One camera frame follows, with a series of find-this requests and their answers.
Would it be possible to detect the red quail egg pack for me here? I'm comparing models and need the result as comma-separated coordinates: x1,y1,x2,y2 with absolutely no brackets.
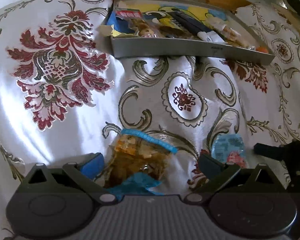
115,8,157,38

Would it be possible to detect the floral white bed cover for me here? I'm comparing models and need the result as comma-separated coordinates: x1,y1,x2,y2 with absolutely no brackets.
0,0,300,239

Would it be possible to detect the dark blue snack packet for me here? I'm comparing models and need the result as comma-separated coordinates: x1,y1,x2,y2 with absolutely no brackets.
168,11,226,44

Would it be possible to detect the orange tangerine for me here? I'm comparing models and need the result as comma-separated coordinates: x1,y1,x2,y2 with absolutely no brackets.
255,47,269,54

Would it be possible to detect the rice cracker pack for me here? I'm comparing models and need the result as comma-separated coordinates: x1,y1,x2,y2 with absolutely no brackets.
206,17,255,50

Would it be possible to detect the blue edged clear snack bag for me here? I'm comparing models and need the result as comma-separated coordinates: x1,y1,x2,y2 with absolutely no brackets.
103,129,178,199

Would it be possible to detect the grey metal tray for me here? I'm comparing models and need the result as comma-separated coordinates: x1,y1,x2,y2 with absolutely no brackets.
99,0,274,65

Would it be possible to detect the light blue pig packet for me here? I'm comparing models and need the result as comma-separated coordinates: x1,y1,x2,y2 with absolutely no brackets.
211,134,247,168

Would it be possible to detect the frog drawing paper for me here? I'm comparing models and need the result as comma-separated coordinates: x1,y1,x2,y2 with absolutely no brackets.
106,0,227,36

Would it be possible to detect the clear dark snack bag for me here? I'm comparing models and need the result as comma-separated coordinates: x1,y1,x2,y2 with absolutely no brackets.
158,25,187,38

